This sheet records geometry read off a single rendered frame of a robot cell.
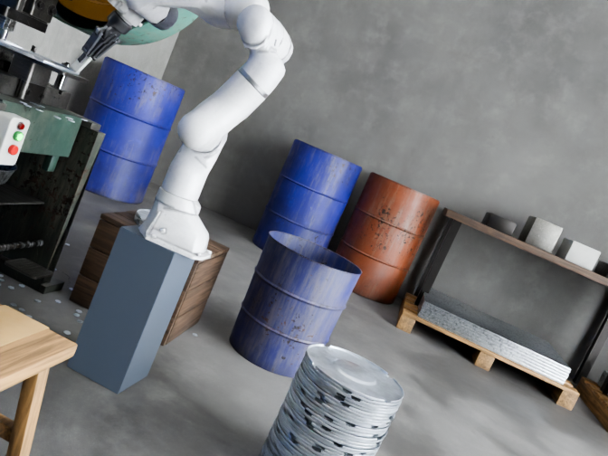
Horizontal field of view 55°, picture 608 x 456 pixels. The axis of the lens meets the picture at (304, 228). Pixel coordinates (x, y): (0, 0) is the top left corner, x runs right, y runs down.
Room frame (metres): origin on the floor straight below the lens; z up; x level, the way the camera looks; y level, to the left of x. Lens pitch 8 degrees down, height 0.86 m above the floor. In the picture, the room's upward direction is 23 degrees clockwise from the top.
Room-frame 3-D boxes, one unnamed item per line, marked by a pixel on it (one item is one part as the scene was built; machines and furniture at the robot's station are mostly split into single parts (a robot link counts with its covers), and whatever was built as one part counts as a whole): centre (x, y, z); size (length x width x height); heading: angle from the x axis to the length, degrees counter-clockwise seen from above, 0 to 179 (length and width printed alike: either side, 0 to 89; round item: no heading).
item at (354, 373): (1.54, -0.29, 0.35); 0.29 x 0.29 x 0.01
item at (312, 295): (2.37, -0.08, 0.24); 0.42 x 0.42 x 0.48
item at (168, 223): (1.66, 0.33, 0.52); 0.22 x 0.19 x 0.14; 80
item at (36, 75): (1.81, 0.95, 0.72); 0.25 x 0.14 x 0.14; 81
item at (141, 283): (1.67, 0.37, 0.23); 0.18 x 0.18 x 0.45; 80
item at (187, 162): (1.70, 0.37, 0.71); 0.18 x 0.11 x 0.25; 178
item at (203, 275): (2.20, 0.47, 0.18); 0.40 x 0.38 x 0.35; 83
